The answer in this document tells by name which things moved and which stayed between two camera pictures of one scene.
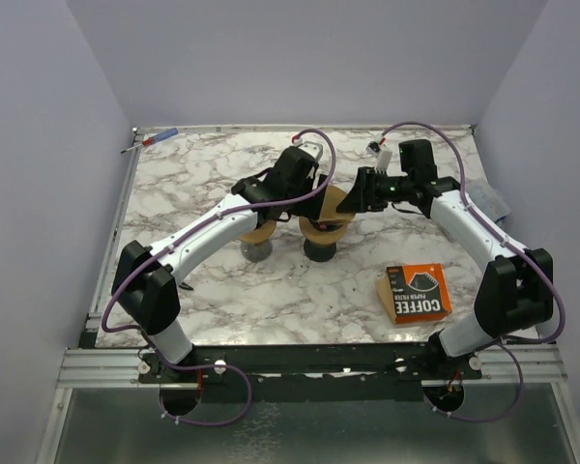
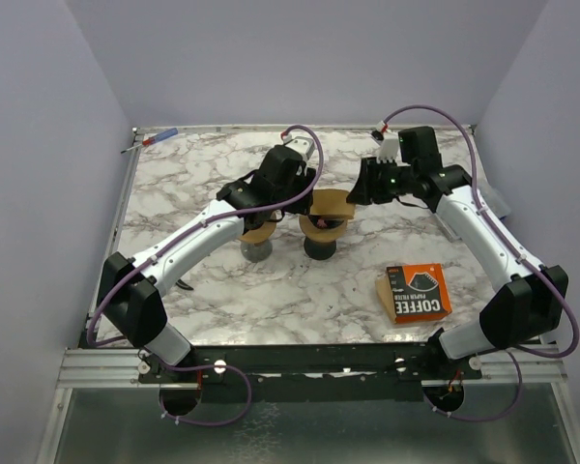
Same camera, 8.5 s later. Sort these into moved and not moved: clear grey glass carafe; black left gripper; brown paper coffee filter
Moved: black left gripper
Not moved: brown paper coffee filter; clear grey glass carafe
